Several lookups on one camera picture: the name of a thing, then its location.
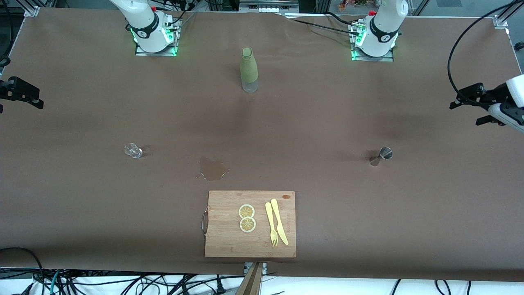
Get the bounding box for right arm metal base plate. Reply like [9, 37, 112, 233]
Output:
[135, 18, 179, 57]

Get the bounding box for green sleeved glass bottle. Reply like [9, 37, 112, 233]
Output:
[240, 48, 259, 93]

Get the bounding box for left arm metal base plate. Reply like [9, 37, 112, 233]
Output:
[351, 23, 394, 62]

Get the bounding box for black looped cable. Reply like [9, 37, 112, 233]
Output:
[0, 247, 44, 284]

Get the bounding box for grey power strip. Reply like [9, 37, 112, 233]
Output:
[239, 0, 299, 13]

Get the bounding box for wooden cutting board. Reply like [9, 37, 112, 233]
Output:
[201, 191, 297, 258]

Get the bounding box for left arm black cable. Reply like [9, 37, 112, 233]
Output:
[447, 0, 517, 104]

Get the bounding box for black cable to arm base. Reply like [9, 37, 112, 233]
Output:
[282, 12, 361, 36]

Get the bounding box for steel jigger measuring cup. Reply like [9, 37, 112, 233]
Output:
[370, 147, 393, 167]

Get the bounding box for wooden tripod leg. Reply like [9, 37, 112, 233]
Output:
[237, 262, 264, 295]

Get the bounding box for yellow plastic knife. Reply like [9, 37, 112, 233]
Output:
[271, 199, 289, 245]

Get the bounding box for brown paper table cover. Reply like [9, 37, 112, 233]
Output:
[0, 7, 524, 283]

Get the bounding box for yellow plastic fork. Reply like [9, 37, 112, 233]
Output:
[265, 202, 279, 247]

